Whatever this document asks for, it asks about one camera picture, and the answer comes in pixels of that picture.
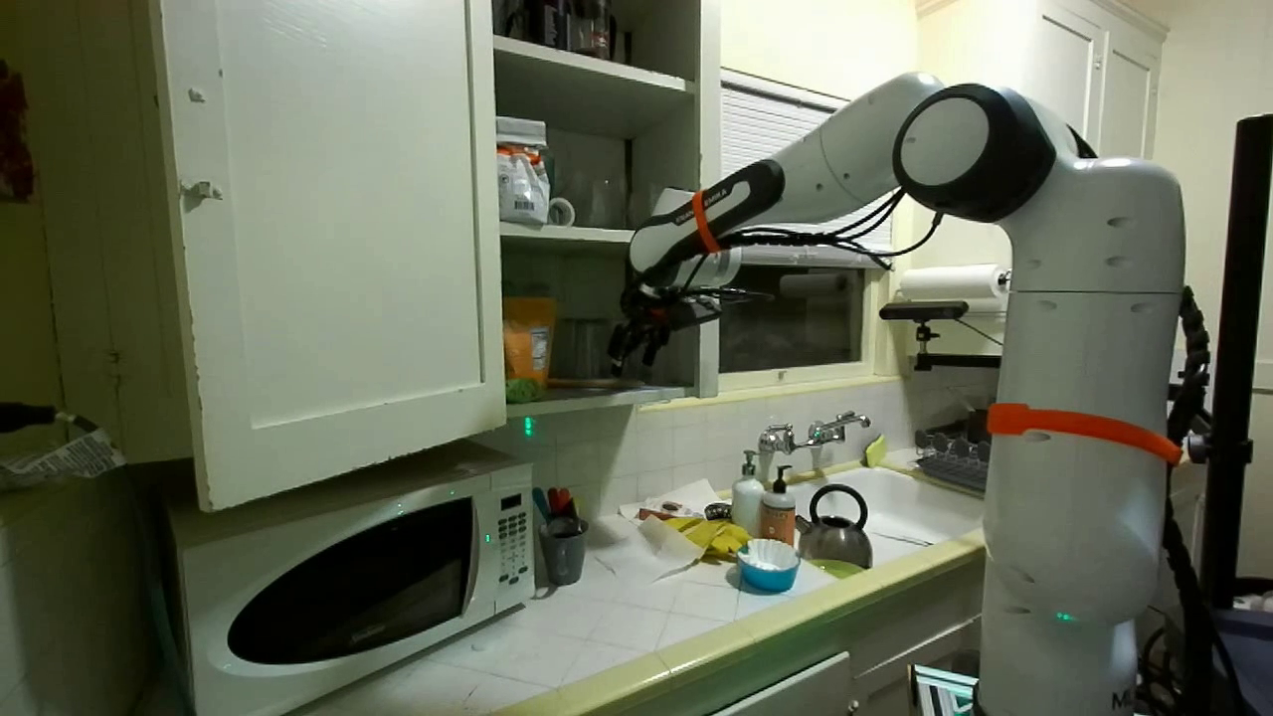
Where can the grey mug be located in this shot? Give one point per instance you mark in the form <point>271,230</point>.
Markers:
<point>564,550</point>

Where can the white paper towel roll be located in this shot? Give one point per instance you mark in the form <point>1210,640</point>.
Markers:
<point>947,283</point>

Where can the white kitchen sink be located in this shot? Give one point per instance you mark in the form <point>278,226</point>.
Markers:
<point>909,511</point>

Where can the red plastic utensil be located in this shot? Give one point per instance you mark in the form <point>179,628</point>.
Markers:
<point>564,505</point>

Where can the white window blind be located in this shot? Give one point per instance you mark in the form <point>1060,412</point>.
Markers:
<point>770,133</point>

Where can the small green item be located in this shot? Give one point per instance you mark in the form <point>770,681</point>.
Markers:
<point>523,391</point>

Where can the chrome sink faucet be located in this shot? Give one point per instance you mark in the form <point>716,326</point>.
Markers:
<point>817,434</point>

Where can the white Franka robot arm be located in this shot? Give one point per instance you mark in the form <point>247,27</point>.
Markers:
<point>1086,463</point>

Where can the Starbucks coffee packet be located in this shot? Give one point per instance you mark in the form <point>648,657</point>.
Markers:
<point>658,514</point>

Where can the white open wall cupboard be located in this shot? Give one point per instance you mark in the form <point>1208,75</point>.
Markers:
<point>598,253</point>

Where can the white cupboard door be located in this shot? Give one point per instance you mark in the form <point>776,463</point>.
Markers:
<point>331,253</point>

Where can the white printed mug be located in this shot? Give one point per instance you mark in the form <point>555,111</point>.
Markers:
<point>523,180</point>

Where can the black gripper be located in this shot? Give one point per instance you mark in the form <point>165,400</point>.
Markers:
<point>658,322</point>

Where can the yellow rubber glove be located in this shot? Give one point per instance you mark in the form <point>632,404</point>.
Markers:
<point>709,534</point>

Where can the white paper coffee filters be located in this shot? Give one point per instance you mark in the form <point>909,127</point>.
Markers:
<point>770,550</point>

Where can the blue bowl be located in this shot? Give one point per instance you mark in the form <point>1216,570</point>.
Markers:
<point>770,570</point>

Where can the orange pump soap bottle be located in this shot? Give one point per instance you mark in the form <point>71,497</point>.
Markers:
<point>776,521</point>

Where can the clear drinking glasses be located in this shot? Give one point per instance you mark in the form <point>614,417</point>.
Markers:
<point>588,353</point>

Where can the white microwave oven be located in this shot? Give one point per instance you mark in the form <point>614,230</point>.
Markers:
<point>358,581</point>

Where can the tall white cabinet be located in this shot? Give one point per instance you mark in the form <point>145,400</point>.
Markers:
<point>1086,80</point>

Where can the white pump soap bottle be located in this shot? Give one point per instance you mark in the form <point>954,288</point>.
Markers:
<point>748,505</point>

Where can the dark jars on shelf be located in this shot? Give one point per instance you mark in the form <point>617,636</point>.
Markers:
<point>564,27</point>

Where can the white fridge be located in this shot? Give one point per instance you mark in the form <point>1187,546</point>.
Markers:
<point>67,600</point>

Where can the white counter drawers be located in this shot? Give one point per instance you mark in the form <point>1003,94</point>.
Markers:
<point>823,678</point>

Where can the orange snack bag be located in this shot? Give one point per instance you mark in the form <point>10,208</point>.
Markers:
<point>526,344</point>

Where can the crumpled plastic bag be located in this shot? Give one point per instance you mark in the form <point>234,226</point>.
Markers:
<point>52,448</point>

